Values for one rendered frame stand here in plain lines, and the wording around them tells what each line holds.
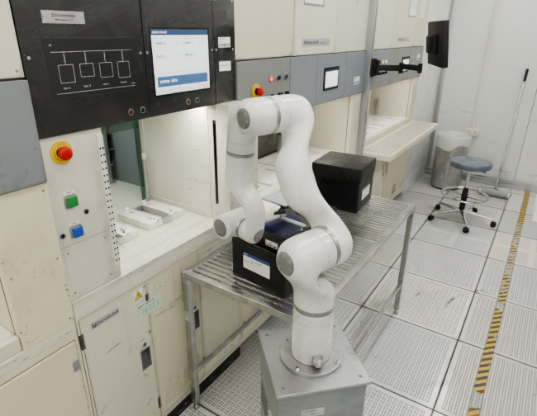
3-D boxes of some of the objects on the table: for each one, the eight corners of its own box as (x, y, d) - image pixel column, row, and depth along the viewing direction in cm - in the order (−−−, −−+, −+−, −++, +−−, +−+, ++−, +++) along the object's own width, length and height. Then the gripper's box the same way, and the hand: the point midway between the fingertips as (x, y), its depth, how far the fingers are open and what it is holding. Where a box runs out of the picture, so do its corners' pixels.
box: (357, 214, 230) (361, 170, 220) (309, 204, 243) (311, 162, 233) (372, 197, 253) (377, 157, 243) (327, 189, 266) (330, 150, 256)
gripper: (268, 211, 145) (301, 198, 158) (235, 200, 155) (267, 188, 168) (268, 231, 148) (300, 216, 161) (235, 219, 158) (267, 205, 171)
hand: (280, 203), depth 163 cm, fingers closed on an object, 4 cm apart
